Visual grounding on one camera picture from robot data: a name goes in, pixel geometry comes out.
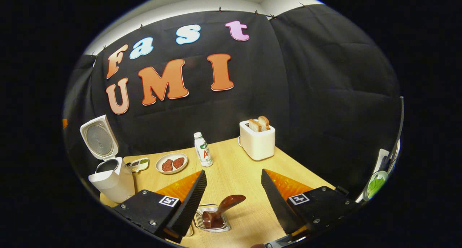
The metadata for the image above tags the black backdrop cloth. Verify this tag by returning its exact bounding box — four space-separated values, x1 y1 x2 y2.
62 3 404 201

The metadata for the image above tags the white rice cooker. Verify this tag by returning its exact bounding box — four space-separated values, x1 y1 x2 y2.
79 114 136 204

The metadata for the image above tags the small white seasoning tray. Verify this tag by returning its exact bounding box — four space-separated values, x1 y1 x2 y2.
126 157 149 173

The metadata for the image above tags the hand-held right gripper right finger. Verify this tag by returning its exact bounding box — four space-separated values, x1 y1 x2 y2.
261 169 358 238

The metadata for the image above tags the green round object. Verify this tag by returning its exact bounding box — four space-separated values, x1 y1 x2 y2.
363 170 389 201

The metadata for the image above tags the white round plate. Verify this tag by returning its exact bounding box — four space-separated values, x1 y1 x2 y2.
156 152 188 175

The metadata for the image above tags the white toaster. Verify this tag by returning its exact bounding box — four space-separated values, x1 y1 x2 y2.
238 120 276 161

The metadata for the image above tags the brown wooden spoon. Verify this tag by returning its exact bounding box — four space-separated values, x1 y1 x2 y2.
201 195 247 229

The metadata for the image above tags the white flat board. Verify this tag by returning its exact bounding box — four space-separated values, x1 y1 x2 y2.
374 149 391 173

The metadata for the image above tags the white drink bottle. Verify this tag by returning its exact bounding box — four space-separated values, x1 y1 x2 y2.
193 132 213 167

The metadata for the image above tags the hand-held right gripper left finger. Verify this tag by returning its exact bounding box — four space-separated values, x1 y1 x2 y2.
113 170 208 244

